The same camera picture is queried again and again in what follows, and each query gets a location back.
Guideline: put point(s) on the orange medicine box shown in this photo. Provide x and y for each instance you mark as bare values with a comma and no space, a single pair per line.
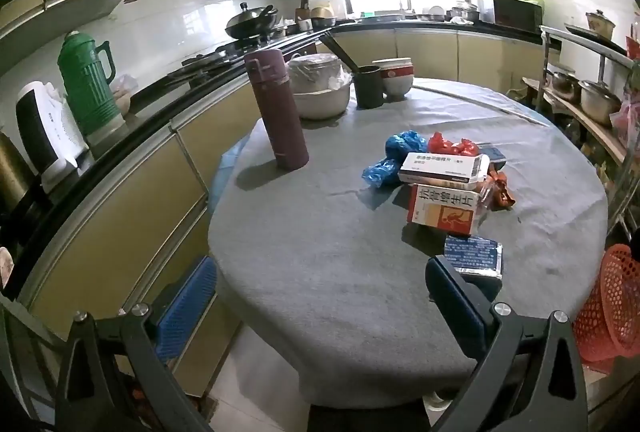
440,212

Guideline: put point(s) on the yellow base cabinet long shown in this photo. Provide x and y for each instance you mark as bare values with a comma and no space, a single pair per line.
125,222

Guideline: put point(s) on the clear plastic bag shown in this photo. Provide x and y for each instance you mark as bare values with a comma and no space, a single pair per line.
124,94

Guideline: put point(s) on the white red-banded bowl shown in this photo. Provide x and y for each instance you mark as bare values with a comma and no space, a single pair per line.
396,84

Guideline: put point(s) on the yellow base cabinet under window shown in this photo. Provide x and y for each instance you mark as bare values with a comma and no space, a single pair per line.
430,49

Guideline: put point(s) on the golden metal kettle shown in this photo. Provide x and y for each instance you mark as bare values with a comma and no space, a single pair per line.
12,177

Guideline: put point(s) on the blue foil packet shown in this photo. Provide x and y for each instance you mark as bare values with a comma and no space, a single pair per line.
472,254

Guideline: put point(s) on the metal shelf rack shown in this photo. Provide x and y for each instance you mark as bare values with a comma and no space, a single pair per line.
590,42

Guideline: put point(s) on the orange peel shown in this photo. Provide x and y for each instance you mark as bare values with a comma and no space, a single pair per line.
500,192

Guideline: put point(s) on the black microwave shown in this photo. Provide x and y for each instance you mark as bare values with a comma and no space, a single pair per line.
517,12

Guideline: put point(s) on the maroon thermos bottle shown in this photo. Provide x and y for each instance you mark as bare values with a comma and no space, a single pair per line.
275,112

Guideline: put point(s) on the steel pot with lid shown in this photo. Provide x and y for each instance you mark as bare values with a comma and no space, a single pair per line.
597,102

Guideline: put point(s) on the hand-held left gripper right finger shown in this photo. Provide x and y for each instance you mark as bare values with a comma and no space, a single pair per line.
452,302

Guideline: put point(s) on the small steel pot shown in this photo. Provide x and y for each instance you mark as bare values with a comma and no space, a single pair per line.
565,84

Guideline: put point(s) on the dark blue small box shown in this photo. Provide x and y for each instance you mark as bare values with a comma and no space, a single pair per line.
495,155

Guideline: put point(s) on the dark cup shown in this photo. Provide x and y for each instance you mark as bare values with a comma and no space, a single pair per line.
369,87

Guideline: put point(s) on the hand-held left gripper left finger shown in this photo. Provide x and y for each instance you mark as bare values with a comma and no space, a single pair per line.
187,307

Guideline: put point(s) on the white black appliance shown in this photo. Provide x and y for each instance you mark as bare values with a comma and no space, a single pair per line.
50,137

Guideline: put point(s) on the blue plastic bag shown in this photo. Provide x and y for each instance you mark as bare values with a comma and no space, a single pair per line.
380,173
405,144

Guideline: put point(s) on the gas stove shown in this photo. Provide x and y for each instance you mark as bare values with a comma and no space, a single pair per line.
225,54

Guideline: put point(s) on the grey tablecloth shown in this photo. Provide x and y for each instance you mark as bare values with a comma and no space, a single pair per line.
325,237

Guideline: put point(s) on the red plastic bag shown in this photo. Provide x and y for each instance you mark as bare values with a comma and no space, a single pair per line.
445,144

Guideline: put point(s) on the white medicine box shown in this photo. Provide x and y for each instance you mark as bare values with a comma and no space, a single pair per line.
440,167

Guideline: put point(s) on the clear plastic container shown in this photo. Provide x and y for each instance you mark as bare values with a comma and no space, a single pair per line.
485,207

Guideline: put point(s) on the green thermos jug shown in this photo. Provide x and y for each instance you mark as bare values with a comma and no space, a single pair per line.
87,87

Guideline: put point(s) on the flowered enamel pot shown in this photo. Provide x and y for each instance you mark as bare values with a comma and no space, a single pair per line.
600,24

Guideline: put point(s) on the black wok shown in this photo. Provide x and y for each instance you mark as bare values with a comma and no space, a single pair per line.
250,24

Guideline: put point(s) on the red plastic mesh basket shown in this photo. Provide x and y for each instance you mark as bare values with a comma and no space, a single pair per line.
610,302

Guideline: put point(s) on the pink plastic bag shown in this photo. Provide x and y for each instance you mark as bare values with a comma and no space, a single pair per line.
627,117

